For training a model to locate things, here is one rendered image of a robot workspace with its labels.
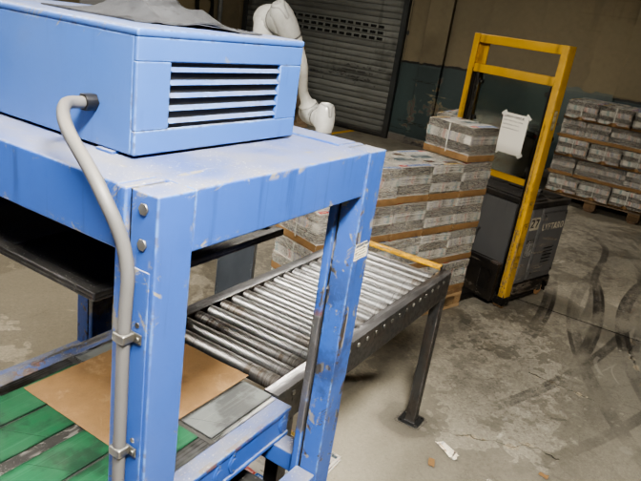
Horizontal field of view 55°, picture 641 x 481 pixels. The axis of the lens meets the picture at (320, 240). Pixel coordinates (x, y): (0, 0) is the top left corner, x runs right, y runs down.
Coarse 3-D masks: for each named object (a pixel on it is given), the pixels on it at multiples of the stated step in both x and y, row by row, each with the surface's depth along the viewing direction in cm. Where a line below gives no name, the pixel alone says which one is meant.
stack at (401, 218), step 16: (384, 208) 358; (400, 208) 368; (416, 208) 377; (432, 208) 388; (448, 208) 399; (288, 224) 350; (304, 224) 339; (320, 224) 330; (384, 224) 363; (400, 224) 373; (416, 224) 383; (432, 224) 393; (448, 224) 404; (288, 240) 352; (320, 240) 335; (400, 240) 377; (416, 240) 388; (432, 240) 399; (272, 256) 365; (288, 256) 355; (384, 256) 373; (432, 256) 405; (432, 272) 412
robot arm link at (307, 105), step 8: (304, 56) 308; (304, 64) 310; (304, 72) 314; (304, 80) 320; (304, 88) 326; (304, 96) 332; (304, 104) 334; (312, 104) 334; (304, 112) 335; (304, 120) 340
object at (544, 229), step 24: (504, 192) 456; (480, 216) 471; (504, 216) 455; (552, 216) 457; (480, 240) 473; (504, 240) 457; (528, 240) 447; (552, 240) 471; (528, 264) 463; (528, 288) 472
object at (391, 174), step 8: (384, 168) 346; (392, 168) 349; (400, 168) 354; (384, 176) 347; (392, 176) 351; (400, 176) 355; (384, 184) 350; (392, 184) 354; (384, 192) 353; (392, 192) 357
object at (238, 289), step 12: (288, 264) 263; (300, 264) 265; (264, 276) 248; (276, 276) 250; (228, 288) 233; (240, 288) 234; (252, 288) 238; (204, 300) 221; (216, 300) 222; (228, 300) 227; (192, 312) 211
